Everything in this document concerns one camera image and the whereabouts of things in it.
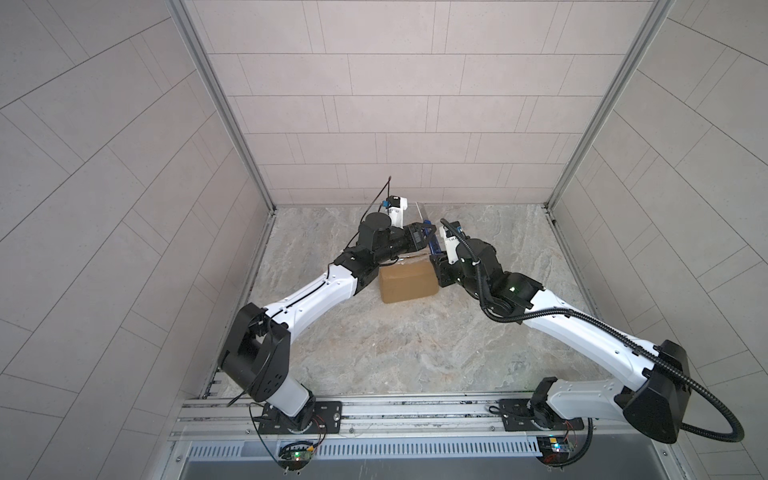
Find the left camera black cable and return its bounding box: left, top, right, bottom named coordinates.
left=326, top=176, right=392, bottom=283

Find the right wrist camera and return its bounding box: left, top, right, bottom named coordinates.
left=441, top=221, right=462, bottom=265

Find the blue utility knife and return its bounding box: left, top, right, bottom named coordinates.
left=416, top=203, right=442, bottom=255

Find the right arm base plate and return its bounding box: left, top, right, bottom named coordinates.
left=489, top=399, right=585, bottom=432

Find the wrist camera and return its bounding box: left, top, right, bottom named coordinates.
left=441, top=221, right=462, bottom=265
left=383, top=195, right=408, bottom=228

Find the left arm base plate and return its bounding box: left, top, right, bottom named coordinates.
left=257, top=400, right=343, bottom=435

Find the right green circuit board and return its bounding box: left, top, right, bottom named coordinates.
left=536, top=436, right=574, bottom=465

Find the right aluminium corner post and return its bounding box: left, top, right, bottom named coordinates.
left=545, top=0, right=675, bottom=214

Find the left aluminium corner post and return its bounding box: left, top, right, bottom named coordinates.
left=166, top=0, right=276, bottom=216

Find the black corrugated cable conduit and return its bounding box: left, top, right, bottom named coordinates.
left=439, top=218, right=745, bottom=444

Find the aluminium corner post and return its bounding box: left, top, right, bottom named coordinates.
left=545, top=0, right=675, bottom=214
left=166, top=0, right=276, bottom=216

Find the left green circuit board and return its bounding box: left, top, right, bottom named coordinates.
left=278, top=441, right=317, bottom=472

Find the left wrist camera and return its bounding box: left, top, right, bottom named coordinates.
left=383, top=195, right=408, bottom=228

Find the aluminium front rail frame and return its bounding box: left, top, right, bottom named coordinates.
left=156, top=392, right=691, bottom=479

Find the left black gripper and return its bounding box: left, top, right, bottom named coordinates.
left=367, top=225, right=434, bottom=267

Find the brown taped cardboard box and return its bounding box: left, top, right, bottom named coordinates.
left=379, top=253, right=439, bottom=304

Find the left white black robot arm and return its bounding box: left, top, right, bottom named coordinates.
left=217, top=212, right=436, bottom=429

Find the green circuit board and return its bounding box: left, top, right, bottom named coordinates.
left=278, top=441, right=317, bottom=472
left=536, top=436, right=574, bottom=465

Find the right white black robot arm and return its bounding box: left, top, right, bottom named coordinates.
left=435, top=235, right=691, bottom=444

